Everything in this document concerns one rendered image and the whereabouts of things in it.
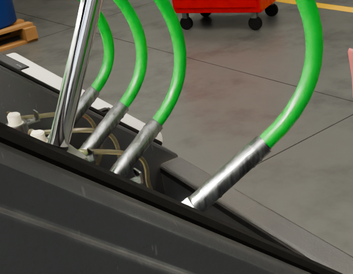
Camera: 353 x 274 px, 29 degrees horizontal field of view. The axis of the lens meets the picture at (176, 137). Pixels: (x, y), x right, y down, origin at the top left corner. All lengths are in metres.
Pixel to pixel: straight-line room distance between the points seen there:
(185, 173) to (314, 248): 0.28
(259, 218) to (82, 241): 0.66
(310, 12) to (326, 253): 0.36
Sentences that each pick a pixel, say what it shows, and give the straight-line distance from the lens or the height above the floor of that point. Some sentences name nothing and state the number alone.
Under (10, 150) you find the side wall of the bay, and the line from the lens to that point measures 0.23.
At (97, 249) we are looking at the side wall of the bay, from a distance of 0.24.
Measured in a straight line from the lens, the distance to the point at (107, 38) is 0.88.
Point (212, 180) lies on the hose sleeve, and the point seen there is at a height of 1.15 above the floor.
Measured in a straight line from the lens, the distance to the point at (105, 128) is 0.82.
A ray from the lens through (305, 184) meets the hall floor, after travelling 2.89.
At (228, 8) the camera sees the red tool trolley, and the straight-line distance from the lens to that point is 5.02.
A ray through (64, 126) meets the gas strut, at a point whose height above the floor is 1.33.
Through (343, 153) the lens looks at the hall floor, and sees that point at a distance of 3.13.
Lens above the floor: 1.42
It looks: 24 degrees down
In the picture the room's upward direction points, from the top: 9 degrees counter-clockwise
